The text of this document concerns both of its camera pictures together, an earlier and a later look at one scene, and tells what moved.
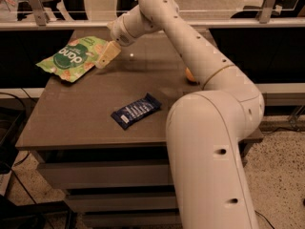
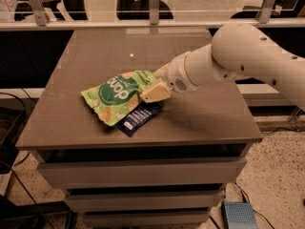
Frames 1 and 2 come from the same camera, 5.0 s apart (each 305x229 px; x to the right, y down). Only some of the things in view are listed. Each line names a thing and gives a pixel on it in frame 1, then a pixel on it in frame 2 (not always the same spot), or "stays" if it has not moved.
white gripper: x=118 y=32 to x=175 y=72
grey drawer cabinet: x=114 y=177 stays
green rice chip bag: x=75 y=58 to x=114 y=99
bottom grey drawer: x=132 y=218 stays
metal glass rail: x=94 y=7 stays
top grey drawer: x=106 y=174 stays
